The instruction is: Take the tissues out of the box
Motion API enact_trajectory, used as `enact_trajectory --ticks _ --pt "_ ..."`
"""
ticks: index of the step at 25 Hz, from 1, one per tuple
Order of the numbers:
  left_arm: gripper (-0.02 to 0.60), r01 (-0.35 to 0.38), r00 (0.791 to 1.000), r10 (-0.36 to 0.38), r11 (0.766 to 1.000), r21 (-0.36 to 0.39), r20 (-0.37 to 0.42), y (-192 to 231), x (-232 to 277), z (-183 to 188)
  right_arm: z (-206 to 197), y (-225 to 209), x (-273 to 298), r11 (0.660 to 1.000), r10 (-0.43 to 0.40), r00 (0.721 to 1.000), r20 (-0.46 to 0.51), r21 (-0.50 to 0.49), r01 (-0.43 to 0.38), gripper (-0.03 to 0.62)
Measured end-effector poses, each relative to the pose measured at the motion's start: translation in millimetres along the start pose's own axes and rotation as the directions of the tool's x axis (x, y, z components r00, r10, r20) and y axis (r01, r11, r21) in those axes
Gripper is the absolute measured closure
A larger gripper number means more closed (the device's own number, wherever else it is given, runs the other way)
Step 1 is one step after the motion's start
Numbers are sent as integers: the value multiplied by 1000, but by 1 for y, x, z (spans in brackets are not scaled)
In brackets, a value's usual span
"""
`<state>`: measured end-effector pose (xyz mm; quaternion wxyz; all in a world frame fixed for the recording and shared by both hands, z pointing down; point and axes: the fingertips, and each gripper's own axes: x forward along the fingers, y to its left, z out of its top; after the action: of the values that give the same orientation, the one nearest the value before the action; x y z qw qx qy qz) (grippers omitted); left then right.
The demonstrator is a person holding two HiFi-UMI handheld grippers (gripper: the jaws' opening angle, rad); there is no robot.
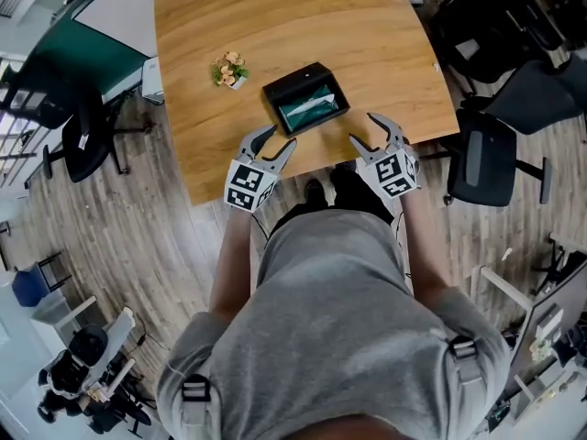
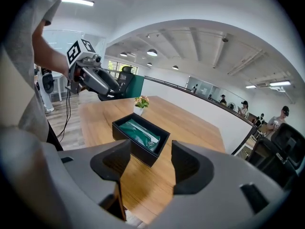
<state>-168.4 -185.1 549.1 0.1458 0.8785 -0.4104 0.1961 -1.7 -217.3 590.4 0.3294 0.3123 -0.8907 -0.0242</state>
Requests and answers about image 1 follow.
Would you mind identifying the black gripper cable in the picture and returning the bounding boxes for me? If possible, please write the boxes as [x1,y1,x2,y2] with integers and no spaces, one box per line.
[250,212,272,252]
[393,207,413,280]

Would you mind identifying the person's right forearm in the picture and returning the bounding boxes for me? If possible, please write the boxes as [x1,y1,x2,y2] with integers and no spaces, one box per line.
[400,190,454,301]

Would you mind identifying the person's left forearm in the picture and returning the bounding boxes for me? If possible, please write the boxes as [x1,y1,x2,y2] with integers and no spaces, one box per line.
[209,203,254,314]

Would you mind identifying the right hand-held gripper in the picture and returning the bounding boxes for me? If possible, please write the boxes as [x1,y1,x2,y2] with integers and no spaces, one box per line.
[348,112,422,200]

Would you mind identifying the grey desk partition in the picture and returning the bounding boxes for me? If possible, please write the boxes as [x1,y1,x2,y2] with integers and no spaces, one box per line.
[507,263,587,384]

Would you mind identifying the person's black trousers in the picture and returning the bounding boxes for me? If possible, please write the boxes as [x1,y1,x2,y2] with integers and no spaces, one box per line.
[268,167,396,238]

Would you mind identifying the white paper piece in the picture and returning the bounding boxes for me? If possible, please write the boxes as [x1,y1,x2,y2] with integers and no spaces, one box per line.
[285,92,337,116]

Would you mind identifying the blue bin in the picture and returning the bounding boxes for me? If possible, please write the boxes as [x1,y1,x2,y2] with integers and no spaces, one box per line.
[10,263,48,310]

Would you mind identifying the large paned window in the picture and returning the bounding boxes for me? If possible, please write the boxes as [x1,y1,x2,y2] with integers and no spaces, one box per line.
[0,109,48,188]

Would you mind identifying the black metal stool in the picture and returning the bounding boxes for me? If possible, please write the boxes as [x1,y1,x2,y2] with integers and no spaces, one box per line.
[36,250,73,293]

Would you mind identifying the white partition panel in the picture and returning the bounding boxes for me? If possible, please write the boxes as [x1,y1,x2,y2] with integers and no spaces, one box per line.
[72,0,160,60]

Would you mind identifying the person's left black shoe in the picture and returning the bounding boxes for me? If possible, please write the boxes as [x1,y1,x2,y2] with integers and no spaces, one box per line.
[304,177,328,207]

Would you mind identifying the white flower bunch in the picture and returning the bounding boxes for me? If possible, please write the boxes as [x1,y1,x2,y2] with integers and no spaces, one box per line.
[528,336,552,364]

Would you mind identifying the black strap buckle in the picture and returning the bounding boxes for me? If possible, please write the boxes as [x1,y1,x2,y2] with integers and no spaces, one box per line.
[181,374,213,403]

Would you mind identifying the small potted flower plant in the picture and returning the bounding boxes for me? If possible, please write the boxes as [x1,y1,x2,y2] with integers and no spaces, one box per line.
[210,50,251,92]

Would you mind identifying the white floor appliance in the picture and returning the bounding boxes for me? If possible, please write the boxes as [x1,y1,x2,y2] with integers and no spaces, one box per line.
[140,55,166,106]

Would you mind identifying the white desk frame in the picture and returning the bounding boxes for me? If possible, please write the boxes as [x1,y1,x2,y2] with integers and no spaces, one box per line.
[469,263,537,312]

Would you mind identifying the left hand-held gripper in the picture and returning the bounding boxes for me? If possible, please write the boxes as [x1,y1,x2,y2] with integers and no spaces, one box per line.
[223,124,299,214]

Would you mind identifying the person's grey shirt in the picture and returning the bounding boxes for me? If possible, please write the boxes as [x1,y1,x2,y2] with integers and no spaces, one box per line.
[156,208,513,440]

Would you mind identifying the green partition panel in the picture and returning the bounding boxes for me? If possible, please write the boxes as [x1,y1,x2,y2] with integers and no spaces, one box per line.
[31,17,153,105]

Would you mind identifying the black rectangular box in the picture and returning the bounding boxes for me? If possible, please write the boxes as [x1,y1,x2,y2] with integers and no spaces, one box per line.
[261,61,351,138]

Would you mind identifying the grey strap buckle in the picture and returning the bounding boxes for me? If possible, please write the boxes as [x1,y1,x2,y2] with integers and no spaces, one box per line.
[449,336,479,359]

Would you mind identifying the white desk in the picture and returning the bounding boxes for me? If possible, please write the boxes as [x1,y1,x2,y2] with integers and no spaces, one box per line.
[0,268,100,338]

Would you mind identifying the green tissue pack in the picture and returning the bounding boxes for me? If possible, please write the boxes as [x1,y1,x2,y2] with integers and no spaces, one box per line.
[276,82,343,131]

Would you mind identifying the white cardboard box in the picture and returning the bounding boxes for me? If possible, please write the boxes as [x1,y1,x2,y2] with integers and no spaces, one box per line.
[533,304,565,339]

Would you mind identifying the black mesh office chair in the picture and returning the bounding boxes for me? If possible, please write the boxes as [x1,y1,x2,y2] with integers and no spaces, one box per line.
[441,55,587,208]

